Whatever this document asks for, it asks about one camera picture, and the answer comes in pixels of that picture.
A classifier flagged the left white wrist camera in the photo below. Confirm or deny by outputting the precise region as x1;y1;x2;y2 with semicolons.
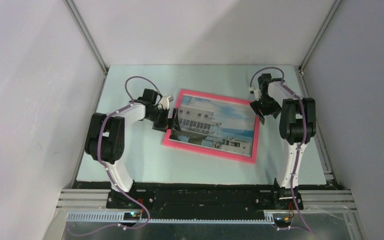
158;95;174;110

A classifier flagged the aluminium front rail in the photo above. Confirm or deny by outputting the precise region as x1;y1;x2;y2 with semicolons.
56;189;357;224

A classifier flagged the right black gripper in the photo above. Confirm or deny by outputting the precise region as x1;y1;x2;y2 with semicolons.
249;94;281;124

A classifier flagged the right aluminium corner post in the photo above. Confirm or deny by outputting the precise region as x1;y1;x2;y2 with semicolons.
297;0;344;72

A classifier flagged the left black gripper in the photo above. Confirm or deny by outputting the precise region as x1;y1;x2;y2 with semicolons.
146;107;182;134

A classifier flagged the orange wooden picture frame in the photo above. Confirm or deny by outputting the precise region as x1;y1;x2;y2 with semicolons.
162;88;261;165

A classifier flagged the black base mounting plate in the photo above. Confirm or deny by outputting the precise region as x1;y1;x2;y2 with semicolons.
72;180;339;221

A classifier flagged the building and sky photo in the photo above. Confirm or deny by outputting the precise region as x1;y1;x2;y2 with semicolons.
169;94;256;158

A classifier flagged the left aluminium corner post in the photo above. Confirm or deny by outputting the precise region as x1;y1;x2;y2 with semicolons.
63;0;109;75

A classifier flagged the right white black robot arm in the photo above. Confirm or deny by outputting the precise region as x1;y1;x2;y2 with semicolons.
249;73;317;209

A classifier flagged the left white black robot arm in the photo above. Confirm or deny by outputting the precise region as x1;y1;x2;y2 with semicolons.
84;88;181;208

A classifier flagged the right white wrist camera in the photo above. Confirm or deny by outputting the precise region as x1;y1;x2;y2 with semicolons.
248;86;262;101

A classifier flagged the aluminium corner post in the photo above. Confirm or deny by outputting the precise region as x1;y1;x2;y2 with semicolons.
297;0;344;72
63;0;109;75

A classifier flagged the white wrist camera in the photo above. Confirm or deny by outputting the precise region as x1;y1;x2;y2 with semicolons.
248;86;262;101
158;95;174;110

